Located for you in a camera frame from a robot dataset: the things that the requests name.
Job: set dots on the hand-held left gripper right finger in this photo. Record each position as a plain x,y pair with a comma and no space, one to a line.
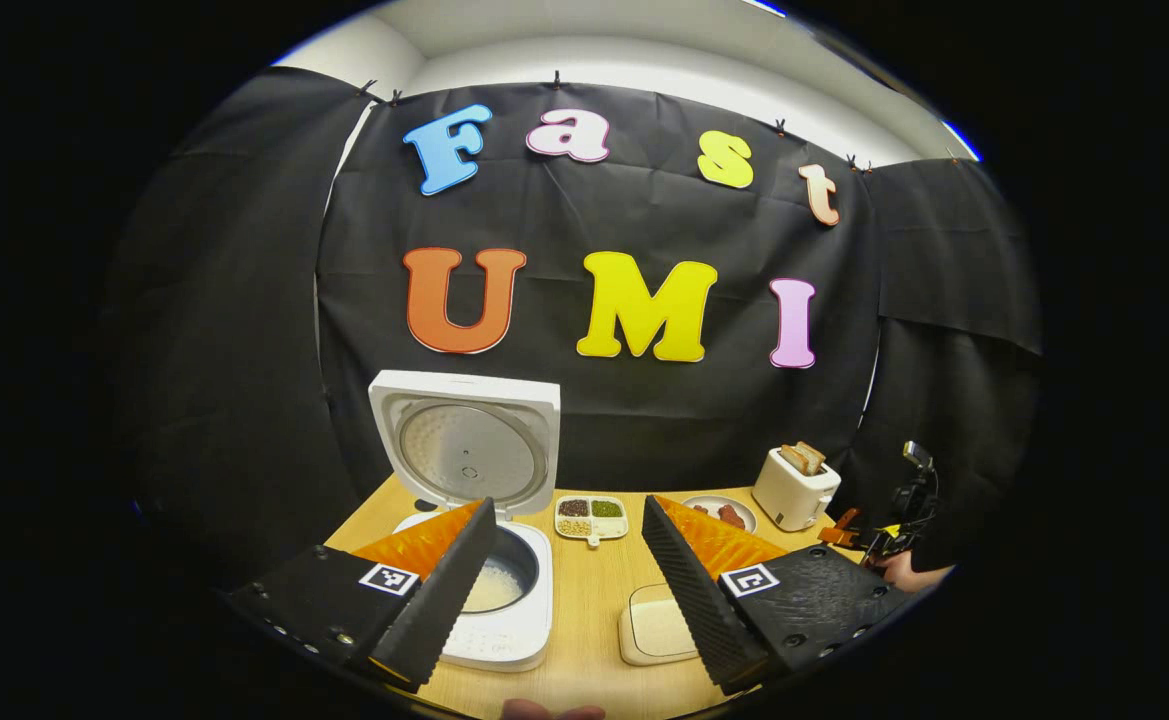
704,600

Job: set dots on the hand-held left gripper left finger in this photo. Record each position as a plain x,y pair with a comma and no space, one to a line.
439,600

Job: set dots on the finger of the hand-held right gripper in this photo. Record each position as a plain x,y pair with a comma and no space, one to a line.
844,532

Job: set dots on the white rice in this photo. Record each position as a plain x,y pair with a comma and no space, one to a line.
494,588

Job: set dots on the white rice cooker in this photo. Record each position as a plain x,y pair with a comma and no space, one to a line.
464,450

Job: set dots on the white toaster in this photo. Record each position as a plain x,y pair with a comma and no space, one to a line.
792,500

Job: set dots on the white round plate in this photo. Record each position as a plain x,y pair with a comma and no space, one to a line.
714,520

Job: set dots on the toasted bread slices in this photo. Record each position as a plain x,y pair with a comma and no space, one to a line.
802,458

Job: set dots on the white divided grain dish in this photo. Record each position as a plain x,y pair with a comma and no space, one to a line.
592,518

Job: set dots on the black backdrop cloth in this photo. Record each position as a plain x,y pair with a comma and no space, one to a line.
594,420

